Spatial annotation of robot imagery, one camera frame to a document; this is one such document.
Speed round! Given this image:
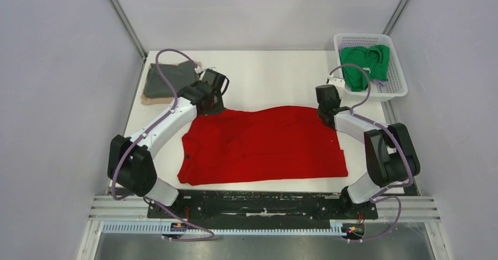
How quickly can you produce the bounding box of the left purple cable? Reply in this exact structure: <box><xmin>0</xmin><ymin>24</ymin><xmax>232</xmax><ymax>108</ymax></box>
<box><xmin>110</xmin><ymin>48</ymin><xmax>216</xmax><ymax>242</ymax></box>

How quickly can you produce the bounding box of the folded beige t-shirt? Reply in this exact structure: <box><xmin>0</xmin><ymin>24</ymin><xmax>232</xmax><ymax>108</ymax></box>
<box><xmin>140</xmin><ymin>60</ymin><xmax>205</xmax><ymax>106</ymax></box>

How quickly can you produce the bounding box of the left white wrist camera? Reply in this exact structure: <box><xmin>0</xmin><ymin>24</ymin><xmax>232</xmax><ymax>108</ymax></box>
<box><xmin>197</xmin><ymin>67</ymin><xmax>212</xmax><ymax>77</ymax></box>

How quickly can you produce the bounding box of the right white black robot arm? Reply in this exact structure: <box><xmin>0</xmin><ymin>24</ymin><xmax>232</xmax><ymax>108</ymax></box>
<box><xmin>315</xmin><ymin>84</ymin><xmax>420</xmax><ymax>218</ymax></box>

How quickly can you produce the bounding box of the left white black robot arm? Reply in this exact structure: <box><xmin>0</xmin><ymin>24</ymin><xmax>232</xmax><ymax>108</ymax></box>
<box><xmin>107</xmin><ymin>69</ymin><xmax>230</xmax><ymax>218</ymax></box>

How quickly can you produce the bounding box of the red t-shirt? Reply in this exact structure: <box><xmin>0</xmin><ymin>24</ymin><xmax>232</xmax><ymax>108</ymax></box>
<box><xmin>177</xmin><ymin>106</ymin><xmax>348</xmax><ymax>185</ymax></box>

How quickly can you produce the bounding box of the white plastic basket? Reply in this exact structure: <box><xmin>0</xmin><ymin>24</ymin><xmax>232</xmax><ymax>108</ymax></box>
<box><xmin>331</xmin><ymin>33</ymin><xmax>408</xmax><ymax>102</ymax></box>

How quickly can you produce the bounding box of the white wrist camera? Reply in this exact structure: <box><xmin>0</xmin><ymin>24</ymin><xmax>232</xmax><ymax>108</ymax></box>
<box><xmin>197</xmin><ymin>67</ymin><xmax>212</xmax><ymax>77</ymax></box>
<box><xmin>327</xmin><ymin>76</ymin><xmax>345</xmax><ymax>89</ymax></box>

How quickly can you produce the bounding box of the folded dark grey t-shirt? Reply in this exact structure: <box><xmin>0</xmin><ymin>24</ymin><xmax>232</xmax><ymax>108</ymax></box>
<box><xmin>143</xmin><ymin>60</ymin><xmax>201</xmax><ymax>99</ymax></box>

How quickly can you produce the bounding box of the aluminium frame rail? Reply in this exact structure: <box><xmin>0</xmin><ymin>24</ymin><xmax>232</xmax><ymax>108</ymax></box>
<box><xmin>89</xmin><ymin>195</ymin><xmax>441</xmax><ymax>224</ymax></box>

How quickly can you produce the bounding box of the green t-shirt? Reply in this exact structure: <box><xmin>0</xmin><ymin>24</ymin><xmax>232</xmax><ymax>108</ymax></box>
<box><xmin>339</xmin><ymin>45</ymin><xmax>391</xmax><ymax>92</ymax></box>

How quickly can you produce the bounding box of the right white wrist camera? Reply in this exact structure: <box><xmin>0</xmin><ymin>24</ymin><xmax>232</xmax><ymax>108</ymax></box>
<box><xmin>327</xmin><ymin>76</ymin><xmax>345</xmax><ymax>89</ymax></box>

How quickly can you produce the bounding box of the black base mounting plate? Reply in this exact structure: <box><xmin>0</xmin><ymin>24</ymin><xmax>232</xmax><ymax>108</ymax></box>
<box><xmin>142</xmin><ymin>190</ymin><xmax>378</xmax><ymax>230</ymax></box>

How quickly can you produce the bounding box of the white slotted cable duct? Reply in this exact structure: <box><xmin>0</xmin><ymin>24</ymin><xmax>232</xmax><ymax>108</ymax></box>
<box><xmin>102</xmin><ymin>221</ymin><xmax>362</xmax><ymax>237</ymax></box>

